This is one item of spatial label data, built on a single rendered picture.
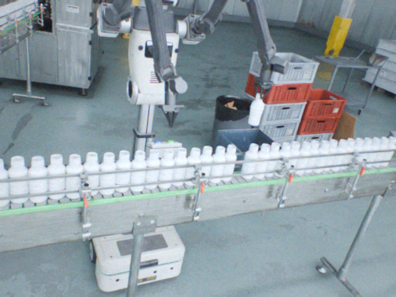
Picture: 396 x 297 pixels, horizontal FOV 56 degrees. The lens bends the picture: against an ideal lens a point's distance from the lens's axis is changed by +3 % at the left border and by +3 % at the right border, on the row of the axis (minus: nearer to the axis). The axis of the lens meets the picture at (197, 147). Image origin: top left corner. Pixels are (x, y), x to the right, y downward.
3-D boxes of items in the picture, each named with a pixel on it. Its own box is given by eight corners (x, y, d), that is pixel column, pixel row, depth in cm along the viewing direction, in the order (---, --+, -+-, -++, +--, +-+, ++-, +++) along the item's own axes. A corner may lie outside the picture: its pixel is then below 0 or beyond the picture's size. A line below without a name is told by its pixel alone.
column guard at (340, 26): (329, 59, 1062) (343, 18, 1013) (320, 55, 1093) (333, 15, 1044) (340, 59, 1079) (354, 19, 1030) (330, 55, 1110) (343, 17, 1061)
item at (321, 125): (298, 135, 439) (304, 118, 429) (277, 121, 470) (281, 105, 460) (335, 132, 467) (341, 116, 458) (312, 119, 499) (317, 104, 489)
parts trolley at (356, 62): (318, 117, 581) (340, 54, 538) (296, 104, 625) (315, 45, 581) (365, 116, 627) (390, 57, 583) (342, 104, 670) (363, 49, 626)
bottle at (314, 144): (314, 172, 187) (324, 143, 179) (306, 174, 183) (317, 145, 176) (304, 166, 191) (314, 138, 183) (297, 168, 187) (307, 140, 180)
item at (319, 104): (304, 118, 429) (310, 101, 419) (282, 105, 460) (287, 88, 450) (341, 116, 458) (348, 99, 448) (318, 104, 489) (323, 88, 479)
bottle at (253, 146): (249, 172, 175) (257, 142, 168) (254, 179, 170) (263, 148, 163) (237, 172, 173) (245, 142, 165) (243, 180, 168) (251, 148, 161)
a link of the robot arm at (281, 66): (268, 43, 178) (259, 55, 176) (290, 48, 173) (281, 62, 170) (270, 60, 188) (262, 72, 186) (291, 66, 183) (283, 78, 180)
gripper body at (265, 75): (263, 80, 193) (267, 66, 190) (274, 86, 185) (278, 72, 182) (253, 79, 191) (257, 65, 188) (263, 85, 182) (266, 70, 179)
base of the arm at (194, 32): (187, 15, 193) (189, 38, 193) (194, 9, 186) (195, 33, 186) (202, 17, 197) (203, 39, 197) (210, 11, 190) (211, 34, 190)
